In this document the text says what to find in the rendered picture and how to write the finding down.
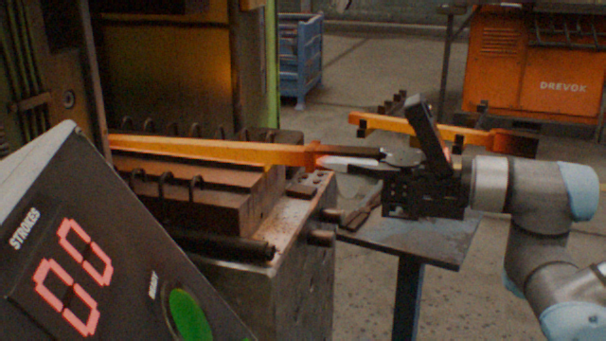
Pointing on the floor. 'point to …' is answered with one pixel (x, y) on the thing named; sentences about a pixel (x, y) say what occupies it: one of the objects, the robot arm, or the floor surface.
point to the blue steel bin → (300, 54)
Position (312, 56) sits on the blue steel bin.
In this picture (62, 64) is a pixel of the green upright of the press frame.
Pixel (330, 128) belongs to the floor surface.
